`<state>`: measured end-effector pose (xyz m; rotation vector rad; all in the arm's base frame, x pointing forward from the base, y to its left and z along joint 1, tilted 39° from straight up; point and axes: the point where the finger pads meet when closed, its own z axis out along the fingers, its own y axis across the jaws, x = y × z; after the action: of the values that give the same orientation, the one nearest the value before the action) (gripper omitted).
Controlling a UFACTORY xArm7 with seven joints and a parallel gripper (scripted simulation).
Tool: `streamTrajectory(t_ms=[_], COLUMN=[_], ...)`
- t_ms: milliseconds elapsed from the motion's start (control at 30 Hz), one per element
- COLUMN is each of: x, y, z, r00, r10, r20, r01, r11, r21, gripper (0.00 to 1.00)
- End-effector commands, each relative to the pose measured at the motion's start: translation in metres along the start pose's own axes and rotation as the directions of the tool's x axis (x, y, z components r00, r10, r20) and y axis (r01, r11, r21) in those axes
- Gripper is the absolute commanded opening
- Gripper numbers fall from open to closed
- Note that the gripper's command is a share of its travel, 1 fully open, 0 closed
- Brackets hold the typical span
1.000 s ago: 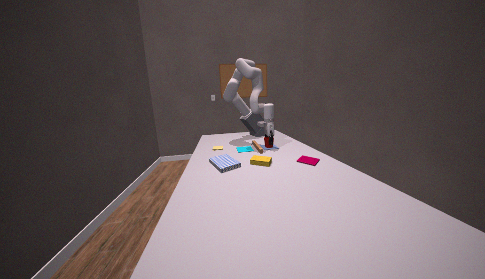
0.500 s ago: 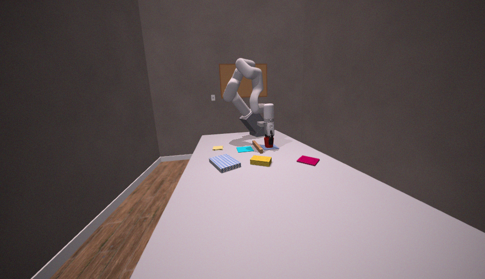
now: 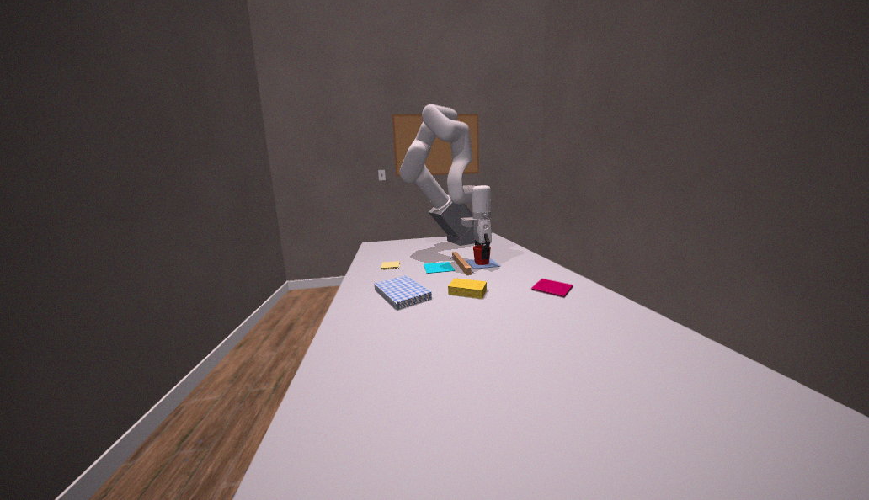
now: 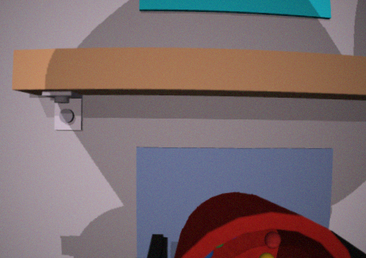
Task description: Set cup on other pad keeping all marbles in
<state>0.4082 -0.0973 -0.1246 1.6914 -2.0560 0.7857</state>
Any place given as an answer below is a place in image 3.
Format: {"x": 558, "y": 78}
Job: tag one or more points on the blue and white checkered towel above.
{"x": 402, "y": 292}

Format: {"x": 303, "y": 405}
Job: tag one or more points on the yellow sponge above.
{"x": 467, "y": 288}

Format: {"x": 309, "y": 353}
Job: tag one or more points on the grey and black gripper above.
{"x": 482, "y": 230}

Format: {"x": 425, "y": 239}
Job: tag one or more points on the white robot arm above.
{"x": 413, "y": 168}

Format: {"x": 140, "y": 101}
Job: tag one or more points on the pink square coaster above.
{"x": 551, "y": 287}

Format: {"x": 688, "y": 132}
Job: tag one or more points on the red cup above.
{"x": 478, "y": 255}

